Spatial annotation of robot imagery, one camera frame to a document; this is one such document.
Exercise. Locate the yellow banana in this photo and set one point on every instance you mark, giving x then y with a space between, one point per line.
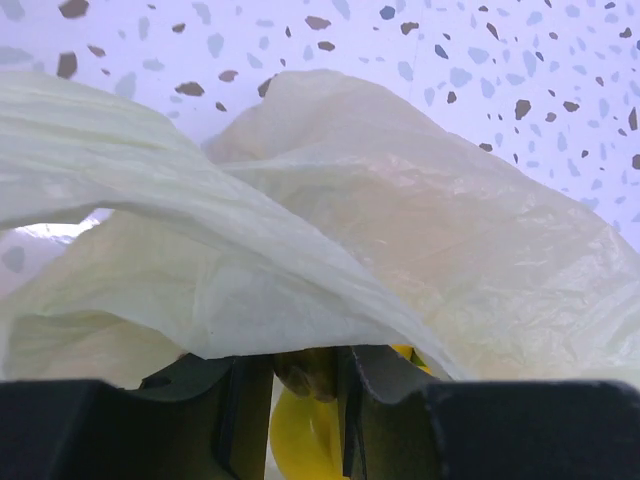
300 435

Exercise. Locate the green knotted plastic bag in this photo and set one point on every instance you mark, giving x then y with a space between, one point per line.
332 213

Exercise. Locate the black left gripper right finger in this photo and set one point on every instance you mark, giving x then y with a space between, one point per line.
587 429

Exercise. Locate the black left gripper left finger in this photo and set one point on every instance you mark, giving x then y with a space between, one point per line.
194 419

